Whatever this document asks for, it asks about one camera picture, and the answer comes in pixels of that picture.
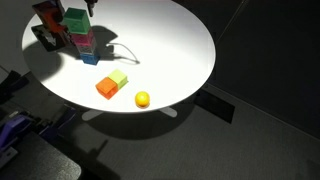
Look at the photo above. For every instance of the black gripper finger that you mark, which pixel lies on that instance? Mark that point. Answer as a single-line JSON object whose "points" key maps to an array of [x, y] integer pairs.
{"points": [[90, 7]]}

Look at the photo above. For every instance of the dark green block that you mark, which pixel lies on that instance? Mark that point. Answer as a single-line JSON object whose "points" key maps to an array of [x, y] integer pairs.
{"points": [[76, 21]]}

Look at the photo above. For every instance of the pink block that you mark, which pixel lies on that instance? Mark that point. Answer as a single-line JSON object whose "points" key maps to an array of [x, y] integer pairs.
{"points": [[83, 39]]}

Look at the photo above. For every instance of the blue block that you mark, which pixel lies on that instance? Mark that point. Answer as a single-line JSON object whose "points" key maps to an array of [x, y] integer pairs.
{"points": [[90, 59]]}

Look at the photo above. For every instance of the light green block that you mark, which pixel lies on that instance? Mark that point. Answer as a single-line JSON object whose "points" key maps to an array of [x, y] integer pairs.
{"points": [[119, 78]]}

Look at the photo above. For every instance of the orange block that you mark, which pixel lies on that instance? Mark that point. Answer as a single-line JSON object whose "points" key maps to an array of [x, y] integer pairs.
{"points": [[107, 88]]}

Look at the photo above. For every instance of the yellow round block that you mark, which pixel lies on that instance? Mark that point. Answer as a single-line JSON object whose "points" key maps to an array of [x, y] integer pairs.
{"points": [[142, 99]]}

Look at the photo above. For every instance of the colorful patterned cube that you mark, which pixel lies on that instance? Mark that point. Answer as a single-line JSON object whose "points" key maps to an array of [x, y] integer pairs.
{"points": [[51, 14]]}

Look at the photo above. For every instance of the round white table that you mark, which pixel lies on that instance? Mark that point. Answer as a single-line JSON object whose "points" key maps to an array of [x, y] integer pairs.
{"points": [[163, 48]]}

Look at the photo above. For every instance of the purple clamp near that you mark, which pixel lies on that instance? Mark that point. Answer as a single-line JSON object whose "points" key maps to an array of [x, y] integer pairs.
{"points": [[13, 129]]}

